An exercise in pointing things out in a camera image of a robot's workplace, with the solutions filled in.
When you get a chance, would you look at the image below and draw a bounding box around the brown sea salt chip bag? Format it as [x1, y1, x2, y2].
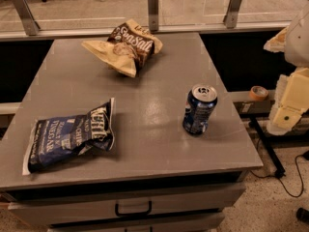
[82, 19, 163, 77]

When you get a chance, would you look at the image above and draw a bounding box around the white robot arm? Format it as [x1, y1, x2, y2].
[264, 4, 309, 135]

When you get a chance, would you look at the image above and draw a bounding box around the blue salt vinegar chip bag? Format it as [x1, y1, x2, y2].
[22, 98, 115, 175]

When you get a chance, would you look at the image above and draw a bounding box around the blue soda can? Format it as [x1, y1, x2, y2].
[183, 84, 217, 135]

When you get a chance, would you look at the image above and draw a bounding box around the orange tape roll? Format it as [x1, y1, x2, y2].
[249, 86, 268, 102]

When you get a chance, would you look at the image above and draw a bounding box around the lower grey drawer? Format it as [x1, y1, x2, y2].
[47, 213, 224, 232]

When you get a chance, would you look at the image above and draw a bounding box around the grey drawer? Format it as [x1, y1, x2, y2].
[9, 183, 245, 225]
[47, 213, 224, 232]

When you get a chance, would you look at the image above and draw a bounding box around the black table leg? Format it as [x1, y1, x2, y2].
[249, 116, 285, 179]

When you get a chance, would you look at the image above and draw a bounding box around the upper grey drawer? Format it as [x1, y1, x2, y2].
[9, 183, 245, 225]

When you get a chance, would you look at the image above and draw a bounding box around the black object on floor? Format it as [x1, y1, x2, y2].
[296, 208, 309, 224]

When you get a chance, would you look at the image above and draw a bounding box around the black upper drawer handle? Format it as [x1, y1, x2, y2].
[114, 201, 153, 218]

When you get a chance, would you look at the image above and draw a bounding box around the middle metal railing bracket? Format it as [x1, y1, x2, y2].
[148, 0, 158, 32]

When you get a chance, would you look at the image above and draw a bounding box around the metal railing bracket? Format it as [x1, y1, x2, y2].
[12, 0, 40, 36]
[148, 0, 158, 32]
[223, 0, 242, 29]

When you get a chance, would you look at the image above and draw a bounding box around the right metal railing bracket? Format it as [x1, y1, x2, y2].
[223, 0, 242, 29]

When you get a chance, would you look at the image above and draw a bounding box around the black floor cable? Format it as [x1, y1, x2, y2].
[249, 138, 309, 199]

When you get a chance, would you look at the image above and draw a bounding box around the left metal railing bracket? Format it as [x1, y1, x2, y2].
[12, 0, 40, 36]

